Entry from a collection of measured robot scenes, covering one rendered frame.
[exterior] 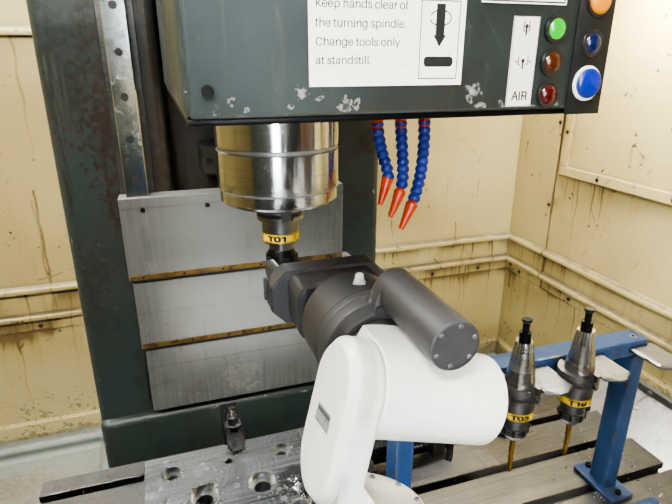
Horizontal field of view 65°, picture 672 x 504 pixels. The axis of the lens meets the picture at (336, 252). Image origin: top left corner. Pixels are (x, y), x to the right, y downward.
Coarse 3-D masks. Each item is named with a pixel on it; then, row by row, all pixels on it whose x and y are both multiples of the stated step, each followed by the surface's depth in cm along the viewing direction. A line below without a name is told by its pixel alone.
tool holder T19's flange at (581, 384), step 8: (560, 360) 84; (560, 368) 82; (568, 376) 81; (576, 376) 80; (584, 376) 80; (592, 376) 81; (600, 376) 80; (576, 384) 81; (584, 384) 80; (592, 384) 81; (584, 392) 80
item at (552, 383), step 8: (536, 368) 84; (544, 368) 84; (544, 376) 82; (552, 376) 82; (560, 376) 82; (544, 384) 80; (552, 384) 80; (560, 384) 80; (568, 384) 80; (544, 392) 78; (552, 392) 78; (560, 392) 78; (568, 392) 78
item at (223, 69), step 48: (192, 0) 43; (240, 0) 44; (288, 0) 45; (480, 0) 50; (576, 0) 53; (192, 48) 44; (240, 48) 45; (288, 48) 46; (480, 48) 52; (192, 96) 45; (240, 96) 46; (288, 96) 48; (336, 96) 49; (384, 96) 50; (432, 96) 52; (480, 96) 54
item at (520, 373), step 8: (520, 344) 76; (528, 344) 76; (512, 352) 78; (520, 352) 76; (528, 352) 76; (512, 360) 77; (520, 360) 76; (528, 360) 76; (512, 368) 77; (520, 368) 77; (528, 368) 76; (512, 376) 78; (520, 376) 77; (528, 376) 77; (512, 384) 78; (520, 384) 77; (528, 384) 77
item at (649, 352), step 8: (648, 344) 91; (632, 352) 90; (640, 352) 89; (648, 352) 89; (656, 352) 89; (664, 352) 89; (648, 360) 87; (656, 360) 86; (664, 360) 86; (664, 368) 85
